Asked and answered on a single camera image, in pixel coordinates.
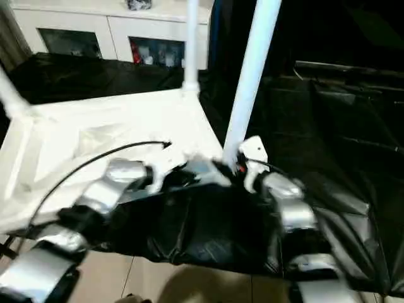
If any white plastic table top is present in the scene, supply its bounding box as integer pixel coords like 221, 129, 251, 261
0, 83, 228, 236

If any black plastic mat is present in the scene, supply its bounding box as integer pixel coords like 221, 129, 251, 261
0, 52, 404, 297

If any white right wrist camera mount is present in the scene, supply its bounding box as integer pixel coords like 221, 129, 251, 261
237, 135, 269, 194

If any black folding table frame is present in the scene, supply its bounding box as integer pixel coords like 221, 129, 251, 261
0, 235, 20, 259

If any dark furniture with brass label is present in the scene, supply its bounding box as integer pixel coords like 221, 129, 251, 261
208, 0, 404, 76

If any black horizontal bar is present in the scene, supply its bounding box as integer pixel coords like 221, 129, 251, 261
293, 60, 404, 78

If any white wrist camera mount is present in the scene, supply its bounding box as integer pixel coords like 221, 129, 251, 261
237, 135, 269, 194
146, 148, 190, 194

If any white plastic table leg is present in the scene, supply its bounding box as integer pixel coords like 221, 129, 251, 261
181, 0, 201, 95
222, 0, 283, 171
0, 64, 32, 116

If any grey curtain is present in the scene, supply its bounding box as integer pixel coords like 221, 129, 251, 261
0, 0, 32, 73

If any white glass-door cabinet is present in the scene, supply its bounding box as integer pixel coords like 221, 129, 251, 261
12, 0, 211, 70

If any dark patterned bundle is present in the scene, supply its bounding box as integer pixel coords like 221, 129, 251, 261
125, 0, 154, 11

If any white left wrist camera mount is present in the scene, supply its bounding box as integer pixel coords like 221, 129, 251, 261
146, 148, 190, 194

